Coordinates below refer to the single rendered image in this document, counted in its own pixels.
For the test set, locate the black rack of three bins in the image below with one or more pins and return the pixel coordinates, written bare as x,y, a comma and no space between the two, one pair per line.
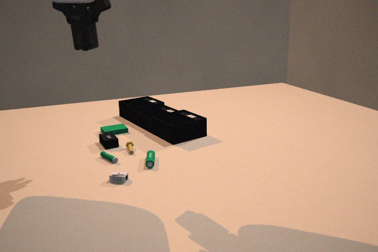
171,125

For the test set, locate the grey pencil sharpener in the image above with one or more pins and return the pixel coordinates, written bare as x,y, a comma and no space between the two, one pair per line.
120,177

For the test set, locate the brass hex bolt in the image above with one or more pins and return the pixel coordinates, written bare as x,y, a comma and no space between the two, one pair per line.
129,145

